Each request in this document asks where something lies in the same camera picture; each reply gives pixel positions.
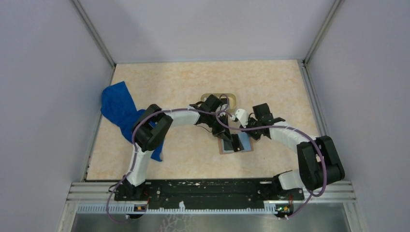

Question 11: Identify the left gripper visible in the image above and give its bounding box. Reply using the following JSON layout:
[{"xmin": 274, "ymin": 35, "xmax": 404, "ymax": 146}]
[{"xmin": 206, "ymin": 113, "xmax": 232, "ymax": 142}]

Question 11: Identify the black card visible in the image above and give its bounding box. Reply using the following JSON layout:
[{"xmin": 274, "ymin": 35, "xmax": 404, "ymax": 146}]
[{"xmin": 221, "ymin": 133, "xmax": 245, "ymax": 153}]

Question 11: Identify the tan leather card holder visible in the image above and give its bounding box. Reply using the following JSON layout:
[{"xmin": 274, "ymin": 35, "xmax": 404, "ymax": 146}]
[{"xmin": 218, "ymin": 132, "xmax": 253, "ymax": 155}]

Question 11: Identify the beige oval tray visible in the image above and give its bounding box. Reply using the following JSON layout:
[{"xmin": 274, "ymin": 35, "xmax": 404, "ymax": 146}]
[{"xmin": 200, "ymin": 93, "xmax": 237, "ymax": 114}]

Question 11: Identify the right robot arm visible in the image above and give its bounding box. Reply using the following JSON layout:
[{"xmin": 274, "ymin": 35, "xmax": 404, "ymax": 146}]
[{"xmin": 235, "ymin": 103, "xmax": 345, "ymax": 199}]

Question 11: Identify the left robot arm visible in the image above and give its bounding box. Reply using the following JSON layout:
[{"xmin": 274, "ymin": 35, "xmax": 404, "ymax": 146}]
[{"xmin": 123, "ymin": 94, "xmax": 239, "ymax": 200}]

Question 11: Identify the blue cloth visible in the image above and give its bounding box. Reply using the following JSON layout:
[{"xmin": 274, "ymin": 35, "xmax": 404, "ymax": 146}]
[{"xmin": 101, "ymin": 81, "xmax": 145, "ymax": 143}]

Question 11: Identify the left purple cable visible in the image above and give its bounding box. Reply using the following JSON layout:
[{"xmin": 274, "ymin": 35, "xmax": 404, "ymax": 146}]
[{"xmin": 105, "ymin": 93, "xmax": 230, "ymax": 225}]

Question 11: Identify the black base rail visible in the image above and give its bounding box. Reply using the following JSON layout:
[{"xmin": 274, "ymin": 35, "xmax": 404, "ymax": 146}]
[{"xmin": 114, "ymin": 178, "xmax": 305, "ymax": 210}]

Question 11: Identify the aluminium frame rail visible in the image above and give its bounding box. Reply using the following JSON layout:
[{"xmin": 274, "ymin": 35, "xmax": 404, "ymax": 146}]
[{"xmin": 67, "ymin": 181, "xmax": 356, "ymax": 215}]

